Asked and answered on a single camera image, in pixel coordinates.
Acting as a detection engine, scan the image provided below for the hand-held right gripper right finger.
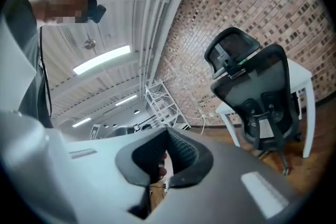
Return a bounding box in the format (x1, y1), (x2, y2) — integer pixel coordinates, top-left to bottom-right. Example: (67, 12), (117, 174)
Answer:
(149, 127), (302, 224)

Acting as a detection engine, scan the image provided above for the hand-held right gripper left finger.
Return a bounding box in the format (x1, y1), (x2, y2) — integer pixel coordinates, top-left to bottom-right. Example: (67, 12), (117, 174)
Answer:
(0, 110), (169, 224)

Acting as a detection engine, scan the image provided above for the black office chair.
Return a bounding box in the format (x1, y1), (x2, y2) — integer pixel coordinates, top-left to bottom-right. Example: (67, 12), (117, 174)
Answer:
(204, 26), (302, 176)

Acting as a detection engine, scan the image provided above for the person's right hand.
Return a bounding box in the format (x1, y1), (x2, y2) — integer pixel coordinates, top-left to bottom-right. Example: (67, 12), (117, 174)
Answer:
(150, 152), (168, 185)

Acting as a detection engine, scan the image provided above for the long ceiling light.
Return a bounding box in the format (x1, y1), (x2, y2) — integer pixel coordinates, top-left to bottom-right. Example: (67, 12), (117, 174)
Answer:
(114, 94), (138, 107)
(72, 45), (131, 76)
(72, 117), (92, 128)

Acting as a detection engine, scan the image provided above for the person's dark shirt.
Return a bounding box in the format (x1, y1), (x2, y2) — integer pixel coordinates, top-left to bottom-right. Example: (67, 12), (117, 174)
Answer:
(5, 0), (55, 129)

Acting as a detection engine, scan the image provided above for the white metal shelf unit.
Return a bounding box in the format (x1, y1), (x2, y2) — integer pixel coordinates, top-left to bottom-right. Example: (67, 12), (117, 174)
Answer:
(144, 81), (192, 131)

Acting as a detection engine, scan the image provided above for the round ceiling lamp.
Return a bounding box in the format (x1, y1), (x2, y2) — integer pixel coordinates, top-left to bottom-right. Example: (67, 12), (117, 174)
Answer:
(83, 38), (97, 51)

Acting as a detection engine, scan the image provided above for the white square table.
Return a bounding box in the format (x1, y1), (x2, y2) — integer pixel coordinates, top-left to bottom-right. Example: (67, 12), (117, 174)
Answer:
(215, 58), (316, 159)

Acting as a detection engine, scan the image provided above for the person's head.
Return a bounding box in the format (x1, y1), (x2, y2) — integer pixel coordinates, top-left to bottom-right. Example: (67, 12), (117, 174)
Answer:
(28, 0), (99, 25)

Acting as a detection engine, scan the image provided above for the long white extension cable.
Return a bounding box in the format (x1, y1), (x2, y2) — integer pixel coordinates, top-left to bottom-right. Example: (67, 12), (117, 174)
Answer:
(183, 114), (207, 136)

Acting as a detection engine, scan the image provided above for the black headset cable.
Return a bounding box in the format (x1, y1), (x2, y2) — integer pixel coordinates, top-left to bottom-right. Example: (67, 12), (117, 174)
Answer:
(39, 26), (54, 119)

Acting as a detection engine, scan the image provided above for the black head-worn camera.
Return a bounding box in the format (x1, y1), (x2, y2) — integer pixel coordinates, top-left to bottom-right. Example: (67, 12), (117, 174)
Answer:
(89, 4), (107, 25)

